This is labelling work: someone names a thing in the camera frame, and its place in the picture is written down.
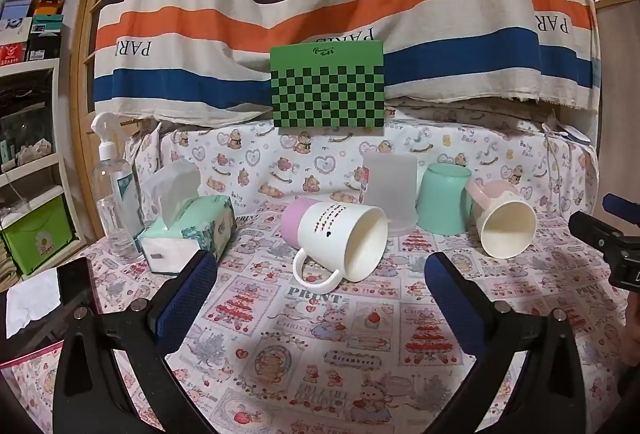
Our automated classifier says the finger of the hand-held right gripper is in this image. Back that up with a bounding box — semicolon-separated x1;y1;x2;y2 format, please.
568;211;624;261
602;193;640;221

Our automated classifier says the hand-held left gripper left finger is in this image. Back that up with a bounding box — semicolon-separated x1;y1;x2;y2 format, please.
52;250;218;434

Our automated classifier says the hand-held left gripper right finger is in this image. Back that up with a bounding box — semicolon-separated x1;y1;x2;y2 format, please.
424;251;584;434

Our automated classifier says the white mug with pink base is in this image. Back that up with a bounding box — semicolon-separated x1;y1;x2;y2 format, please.
280;197;390;296

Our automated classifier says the pink and cream cup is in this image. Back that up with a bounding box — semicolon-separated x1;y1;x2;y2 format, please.
466;179;538;260

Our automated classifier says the mint green cup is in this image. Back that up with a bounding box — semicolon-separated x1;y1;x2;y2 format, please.
415;163;474;235

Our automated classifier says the translucent plastic cup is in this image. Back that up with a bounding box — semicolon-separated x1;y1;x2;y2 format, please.
360;152;419;238

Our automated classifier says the mint green tissue pack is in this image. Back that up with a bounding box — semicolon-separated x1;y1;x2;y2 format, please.
137;158;237;276

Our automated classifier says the clear spray bottle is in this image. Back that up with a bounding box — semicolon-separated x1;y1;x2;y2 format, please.
90;112;144;261

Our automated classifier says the cartoon printed tablecloth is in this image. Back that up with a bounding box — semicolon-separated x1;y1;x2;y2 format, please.
0;106;632;434

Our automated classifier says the white paper sheet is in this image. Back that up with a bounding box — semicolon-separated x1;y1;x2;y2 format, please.
5;268;64;340

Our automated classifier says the green storage box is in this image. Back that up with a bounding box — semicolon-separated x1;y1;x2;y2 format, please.
0;200;77;276

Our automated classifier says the green checkered board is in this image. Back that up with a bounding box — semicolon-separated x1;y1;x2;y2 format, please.
269;40;387;134

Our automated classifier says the white shelf unit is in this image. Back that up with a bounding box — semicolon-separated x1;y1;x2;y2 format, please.
0;57;87;277

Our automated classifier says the wooden door frame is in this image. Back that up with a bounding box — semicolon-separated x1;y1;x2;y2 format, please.
74;0;132;242

